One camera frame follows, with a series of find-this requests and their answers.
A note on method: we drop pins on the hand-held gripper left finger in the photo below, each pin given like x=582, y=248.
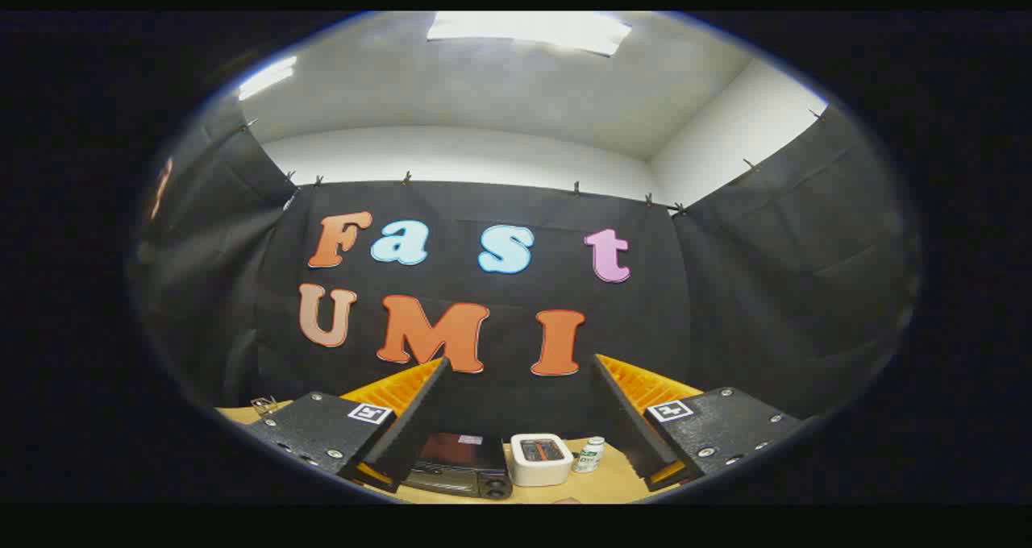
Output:
x=407, y=431

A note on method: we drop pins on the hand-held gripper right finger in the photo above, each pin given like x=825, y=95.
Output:
x=633, y=419

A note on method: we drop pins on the black toaster oven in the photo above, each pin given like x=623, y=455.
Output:
x=459, y=461

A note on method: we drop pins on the small white green-label bottle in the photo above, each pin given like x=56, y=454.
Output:
x=589, y=456

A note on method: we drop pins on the white box with dark panel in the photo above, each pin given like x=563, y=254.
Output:
x=540, y=469

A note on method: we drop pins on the row of small backdrop clips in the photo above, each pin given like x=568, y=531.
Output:
x=406, y=178

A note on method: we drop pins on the rectangular ceiling light panel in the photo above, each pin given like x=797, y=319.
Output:
x=268, y=78
x=528, y=31

